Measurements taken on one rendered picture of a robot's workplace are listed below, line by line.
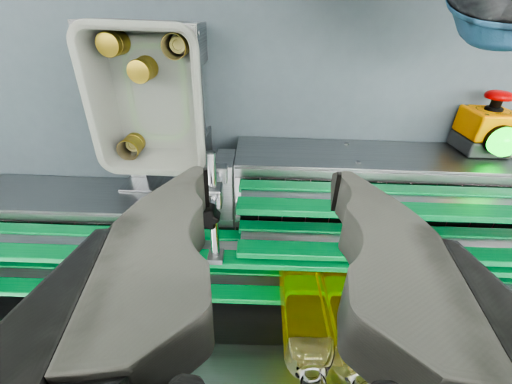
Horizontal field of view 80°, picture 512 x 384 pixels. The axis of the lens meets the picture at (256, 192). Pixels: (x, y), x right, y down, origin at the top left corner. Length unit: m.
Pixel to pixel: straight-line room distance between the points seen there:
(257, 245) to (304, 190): 0.10
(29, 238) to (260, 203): 0.37
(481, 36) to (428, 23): 0.25
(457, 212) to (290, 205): 0.21
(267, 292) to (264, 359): 0.10
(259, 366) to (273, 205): 0.26
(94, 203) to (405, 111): 0.56
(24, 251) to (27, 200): 0.12
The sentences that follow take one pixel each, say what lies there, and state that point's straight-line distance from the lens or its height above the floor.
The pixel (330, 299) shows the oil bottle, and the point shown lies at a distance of 0.45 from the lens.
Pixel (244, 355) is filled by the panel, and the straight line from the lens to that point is 0.56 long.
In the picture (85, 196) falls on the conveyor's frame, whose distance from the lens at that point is 0.62.
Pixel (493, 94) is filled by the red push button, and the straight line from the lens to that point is 0.61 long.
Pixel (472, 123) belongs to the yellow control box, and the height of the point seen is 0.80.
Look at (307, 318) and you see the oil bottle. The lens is 0.41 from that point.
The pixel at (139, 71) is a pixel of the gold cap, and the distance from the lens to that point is 0.51.
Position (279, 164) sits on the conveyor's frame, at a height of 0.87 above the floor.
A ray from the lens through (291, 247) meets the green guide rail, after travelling 0.45.
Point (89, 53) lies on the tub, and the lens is 0.53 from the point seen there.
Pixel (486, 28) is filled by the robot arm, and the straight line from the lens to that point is 0.34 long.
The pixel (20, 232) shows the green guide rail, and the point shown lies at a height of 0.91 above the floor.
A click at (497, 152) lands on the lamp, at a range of 0.59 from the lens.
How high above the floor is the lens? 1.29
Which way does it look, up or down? 59 degrees down
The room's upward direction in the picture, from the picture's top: 178 degrees counter-clockwise
